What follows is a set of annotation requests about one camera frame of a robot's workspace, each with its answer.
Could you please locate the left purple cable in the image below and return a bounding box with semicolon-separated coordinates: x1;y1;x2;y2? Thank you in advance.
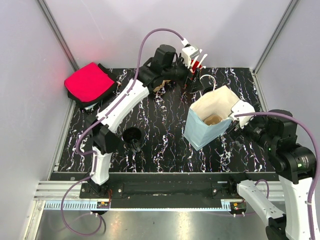
59;27;187;237

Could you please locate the brown pulp cup carrier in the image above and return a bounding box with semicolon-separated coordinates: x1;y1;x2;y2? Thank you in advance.
153;80;171;92

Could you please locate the light blue paper bag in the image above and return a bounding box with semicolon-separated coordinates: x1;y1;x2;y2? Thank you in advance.
183;74;240;151

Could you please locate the black coffee cup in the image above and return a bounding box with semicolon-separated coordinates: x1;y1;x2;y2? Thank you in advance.
122;127;142;153

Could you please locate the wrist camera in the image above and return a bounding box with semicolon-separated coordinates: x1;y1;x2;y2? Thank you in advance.
181;38;201;71
229;100;256;127

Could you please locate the stack of black lids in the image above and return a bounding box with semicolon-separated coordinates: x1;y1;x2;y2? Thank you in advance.
203;87;214;94

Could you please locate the red straw cup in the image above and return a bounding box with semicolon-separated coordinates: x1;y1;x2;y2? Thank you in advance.
191;59;203;72

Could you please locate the red and black cloth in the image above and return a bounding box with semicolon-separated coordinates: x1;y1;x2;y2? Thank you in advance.
64;62;118;109

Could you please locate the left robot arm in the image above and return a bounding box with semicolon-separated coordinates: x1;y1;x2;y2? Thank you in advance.
88;44;203;198

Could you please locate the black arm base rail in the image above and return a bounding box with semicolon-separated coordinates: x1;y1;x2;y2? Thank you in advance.
79;172;250;211

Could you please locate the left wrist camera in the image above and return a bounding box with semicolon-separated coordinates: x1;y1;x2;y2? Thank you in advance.
181;38;201;71

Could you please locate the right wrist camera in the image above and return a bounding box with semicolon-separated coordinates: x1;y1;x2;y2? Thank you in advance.
229;100;256;127

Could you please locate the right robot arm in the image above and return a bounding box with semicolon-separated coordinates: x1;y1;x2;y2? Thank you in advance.
227;109;320;240

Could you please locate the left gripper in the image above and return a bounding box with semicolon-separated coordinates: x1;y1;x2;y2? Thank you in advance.
162;54;204;93

